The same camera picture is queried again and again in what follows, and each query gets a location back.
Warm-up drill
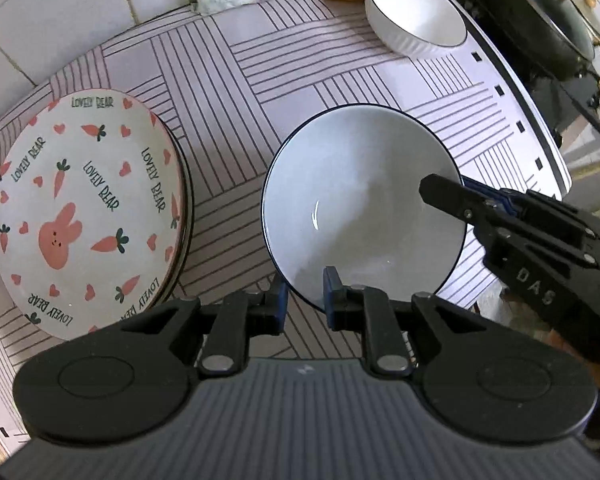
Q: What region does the line patterned tablecloth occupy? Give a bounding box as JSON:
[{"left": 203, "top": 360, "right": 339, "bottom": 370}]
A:
[{"left": 0, "top": 0, "right": 571, "bottom": 441}]

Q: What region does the white plate with sun print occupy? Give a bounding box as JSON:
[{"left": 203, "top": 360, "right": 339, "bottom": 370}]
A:
[{"left": 152, "top": 112, "right": 195, "bottom": 306}]

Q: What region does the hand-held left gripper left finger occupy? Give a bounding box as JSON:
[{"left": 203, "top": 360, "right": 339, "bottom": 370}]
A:
[{"left": 87, "top": 276, "right": 290, "bottom": 377}]

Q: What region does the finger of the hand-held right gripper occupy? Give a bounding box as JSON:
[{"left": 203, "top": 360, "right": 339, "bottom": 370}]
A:
[
  {"left": 419, "top": 174, "right": 600, "bottom": 272},
  {"left": 462, "top": 175, "right": 600, "bottom": 249}
]

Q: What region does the white ribbed bowl dark rim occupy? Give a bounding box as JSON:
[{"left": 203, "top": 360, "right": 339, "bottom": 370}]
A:
[{"left": 364, "top": 0, "right": 468, "bottom": 57}]

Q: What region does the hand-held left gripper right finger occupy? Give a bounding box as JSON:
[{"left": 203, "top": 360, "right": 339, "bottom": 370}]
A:
[{"left": 322, "top": 266, "right": 518, "bottom": 377}]

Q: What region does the black wok with lid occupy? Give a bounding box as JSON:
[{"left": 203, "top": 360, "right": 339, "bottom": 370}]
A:
[{"left": 440, "top": 0, "right": 600, "bottom": 81}]

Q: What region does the large white bowl dark rim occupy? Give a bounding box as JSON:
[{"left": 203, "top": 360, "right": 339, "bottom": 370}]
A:
[{"left": 261, "top": 104, "right": 468, "bottom": 313}]

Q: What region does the black gas stove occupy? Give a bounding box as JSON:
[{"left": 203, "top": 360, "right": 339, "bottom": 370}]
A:
[{"left": 522, "top": 67, "right": 600, "bottom": 161}]

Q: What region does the rabbit and carrot print plate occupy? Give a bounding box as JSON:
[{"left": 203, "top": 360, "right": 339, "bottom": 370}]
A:
[{"left": 0, "top": 92, "right": 181, "bottom": 341}]

